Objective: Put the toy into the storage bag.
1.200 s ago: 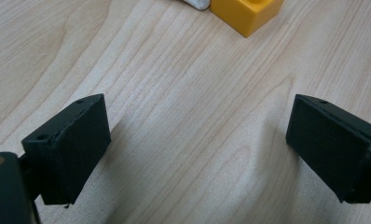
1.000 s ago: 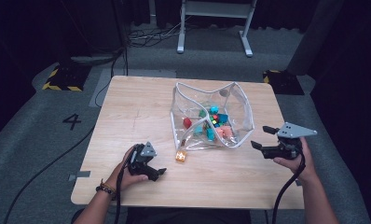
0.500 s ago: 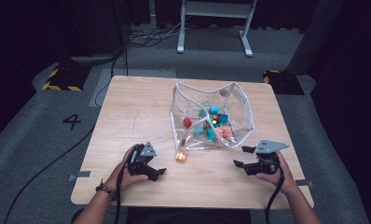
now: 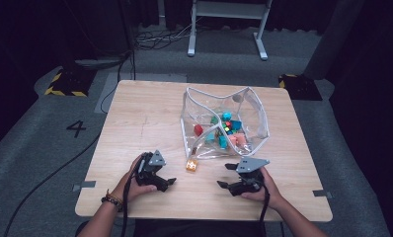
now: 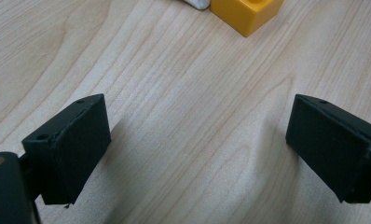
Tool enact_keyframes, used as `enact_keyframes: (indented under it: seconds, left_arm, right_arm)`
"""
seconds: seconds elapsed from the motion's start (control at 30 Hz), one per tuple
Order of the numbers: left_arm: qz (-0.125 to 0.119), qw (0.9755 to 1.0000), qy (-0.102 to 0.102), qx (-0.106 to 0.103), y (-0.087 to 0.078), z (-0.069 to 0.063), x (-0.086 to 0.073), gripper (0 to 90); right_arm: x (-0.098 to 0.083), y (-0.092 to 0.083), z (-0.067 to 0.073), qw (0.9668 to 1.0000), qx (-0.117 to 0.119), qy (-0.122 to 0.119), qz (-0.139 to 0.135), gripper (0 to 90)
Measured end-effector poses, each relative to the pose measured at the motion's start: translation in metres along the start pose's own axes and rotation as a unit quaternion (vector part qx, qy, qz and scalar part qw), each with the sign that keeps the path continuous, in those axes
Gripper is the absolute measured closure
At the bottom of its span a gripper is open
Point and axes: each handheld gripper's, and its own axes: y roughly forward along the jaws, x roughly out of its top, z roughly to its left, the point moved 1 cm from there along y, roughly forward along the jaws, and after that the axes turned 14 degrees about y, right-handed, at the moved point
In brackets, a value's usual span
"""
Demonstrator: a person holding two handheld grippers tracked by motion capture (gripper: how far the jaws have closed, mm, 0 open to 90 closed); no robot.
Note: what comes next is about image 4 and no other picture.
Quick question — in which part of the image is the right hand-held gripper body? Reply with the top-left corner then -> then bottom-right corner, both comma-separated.
228,156 -> 271,198

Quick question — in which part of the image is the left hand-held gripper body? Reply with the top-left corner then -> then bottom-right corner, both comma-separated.
134,149 -> 167,186

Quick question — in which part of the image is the multicoloured puzzle cube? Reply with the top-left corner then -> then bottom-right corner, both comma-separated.
221,120 -> 234,135

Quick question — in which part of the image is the clear plastic bag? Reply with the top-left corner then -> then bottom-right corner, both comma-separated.
180,83 -> 271,162

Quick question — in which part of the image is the person's right hand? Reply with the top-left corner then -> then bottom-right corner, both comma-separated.
240,167 -> 286,211

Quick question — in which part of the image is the person's left hand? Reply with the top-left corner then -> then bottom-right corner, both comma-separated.
112,155 -> 158,202

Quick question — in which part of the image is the person's dark clothing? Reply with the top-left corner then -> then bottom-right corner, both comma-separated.
133,219 -> 268,237

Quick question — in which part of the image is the grey tape piece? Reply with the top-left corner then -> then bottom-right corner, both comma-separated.
71,180 -> 97,193
312,189 -> 333,199

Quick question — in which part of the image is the black yellow striped base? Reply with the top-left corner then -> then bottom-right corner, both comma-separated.
44,67 -> 97,98
277,73 -> 323,102

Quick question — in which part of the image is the dark stand base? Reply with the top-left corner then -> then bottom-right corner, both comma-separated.
74,56 -> 131,71

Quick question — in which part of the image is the grey curtain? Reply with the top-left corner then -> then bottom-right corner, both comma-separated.
304,0 -> 365,81

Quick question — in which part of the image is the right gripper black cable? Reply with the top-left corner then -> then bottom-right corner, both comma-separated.
258,184 -> 272,223

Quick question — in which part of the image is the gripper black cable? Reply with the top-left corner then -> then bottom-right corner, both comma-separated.
119,161 -> 143,237
258,184 -> 272,223

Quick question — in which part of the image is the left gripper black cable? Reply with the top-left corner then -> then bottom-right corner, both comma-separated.
119,161 -> 143,237

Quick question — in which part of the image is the beaded bracelet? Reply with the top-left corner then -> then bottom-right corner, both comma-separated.
101,188 -> 124,212

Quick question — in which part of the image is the long black floor cable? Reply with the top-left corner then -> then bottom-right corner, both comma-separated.
3,131 -> 103,237

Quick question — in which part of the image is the looped black floor cable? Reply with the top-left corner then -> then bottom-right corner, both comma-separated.
100,48 -> 136,115

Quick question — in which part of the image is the bundle of floor cables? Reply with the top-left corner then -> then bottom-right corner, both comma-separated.
134,18 -> 202,51

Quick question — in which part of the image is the white desk frame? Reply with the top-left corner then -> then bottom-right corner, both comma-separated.
187,0 -> 274,61

